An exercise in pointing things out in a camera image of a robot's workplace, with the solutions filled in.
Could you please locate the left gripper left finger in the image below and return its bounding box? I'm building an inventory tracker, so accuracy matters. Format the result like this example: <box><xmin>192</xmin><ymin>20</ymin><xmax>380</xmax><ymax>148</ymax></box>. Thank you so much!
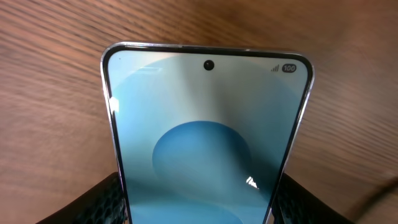
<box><xmin>38</xmin><ymin>172</ymin><xmax>126</xmax><ymax>224</ymax></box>

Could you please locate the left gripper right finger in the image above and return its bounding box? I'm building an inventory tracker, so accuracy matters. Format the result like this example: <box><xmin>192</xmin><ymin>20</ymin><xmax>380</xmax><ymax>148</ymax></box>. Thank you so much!
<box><xmin>272</xmin><ymin>174</ymin><xmax>353</xmax><ymax>224</ymax></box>

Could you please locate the light blue smartphone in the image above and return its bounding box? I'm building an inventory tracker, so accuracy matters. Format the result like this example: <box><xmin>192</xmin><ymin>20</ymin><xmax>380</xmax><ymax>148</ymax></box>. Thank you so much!
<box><xmin>100</xmin><ymin>42</ymin><xmax>315</xmax><ymax>224</ymax></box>

